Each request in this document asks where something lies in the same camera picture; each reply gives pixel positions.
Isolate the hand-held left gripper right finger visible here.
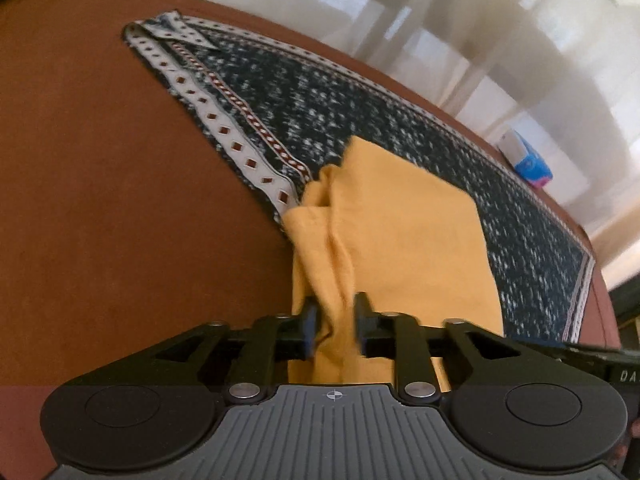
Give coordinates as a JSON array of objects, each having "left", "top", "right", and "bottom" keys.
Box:
[{"left": 353, "top": 292, "right": 519, "bottom": 404}]

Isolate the yellow garment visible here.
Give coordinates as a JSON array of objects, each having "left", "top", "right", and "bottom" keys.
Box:
[{"left": 282, "top": 135, "right": 503, "bottom": 391}]

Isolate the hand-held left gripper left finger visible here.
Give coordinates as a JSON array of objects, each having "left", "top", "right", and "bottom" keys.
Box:
[{"left": 151, "top": 299, "right": 321, "bottom": 404}]

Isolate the dark patterned blanket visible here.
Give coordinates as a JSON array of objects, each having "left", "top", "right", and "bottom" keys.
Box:
[{"left": 122, "top": 10, "right": 596, "bottom": 343}]

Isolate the sheer white curtain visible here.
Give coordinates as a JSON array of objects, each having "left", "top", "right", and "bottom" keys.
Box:
[{"left": 165, "top": 0, "right": 640, "bottom": 291}]

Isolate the blue tissue pack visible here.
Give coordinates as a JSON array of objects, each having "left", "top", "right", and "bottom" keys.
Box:
[{"left": 497, "top": 129, "right": 553, "bottom": 188}]

